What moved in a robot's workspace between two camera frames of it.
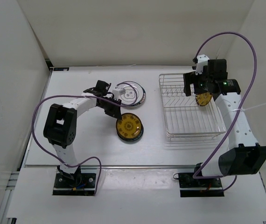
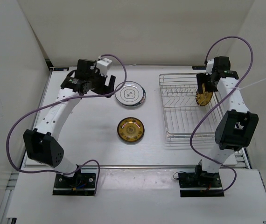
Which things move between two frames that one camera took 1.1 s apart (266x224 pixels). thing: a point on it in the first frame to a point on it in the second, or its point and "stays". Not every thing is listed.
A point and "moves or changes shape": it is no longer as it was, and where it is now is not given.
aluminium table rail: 93,166 stays
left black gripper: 115,111 to 104,89
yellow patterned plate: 203,99 stays
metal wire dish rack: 185,119 stays
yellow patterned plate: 129,126 moves or changes shape
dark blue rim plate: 135,93 stays
